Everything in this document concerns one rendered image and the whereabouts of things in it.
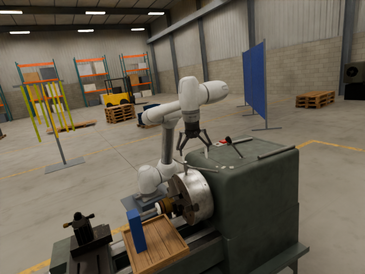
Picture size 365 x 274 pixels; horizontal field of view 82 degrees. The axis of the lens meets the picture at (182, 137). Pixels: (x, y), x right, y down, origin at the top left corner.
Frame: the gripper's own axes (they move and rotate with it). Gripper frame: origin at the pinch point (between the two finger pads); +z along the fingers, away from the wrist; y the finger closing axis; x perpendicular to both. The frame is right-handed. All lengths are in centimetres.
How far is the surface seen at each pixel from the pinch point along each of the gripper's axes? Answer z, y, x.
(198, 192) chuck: 18.6, -0.8, -5.6
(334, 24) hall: -126, 774, 782
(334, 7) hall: -188, 770, 791
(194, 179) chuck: 13.9, -1.5, 0.5
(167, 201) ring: 24.8, -18.0, -0.3
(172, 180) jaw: 18.2, -13.3, 10.4
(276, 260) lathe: 80, 47, -6
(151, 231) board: 48, -30, 6
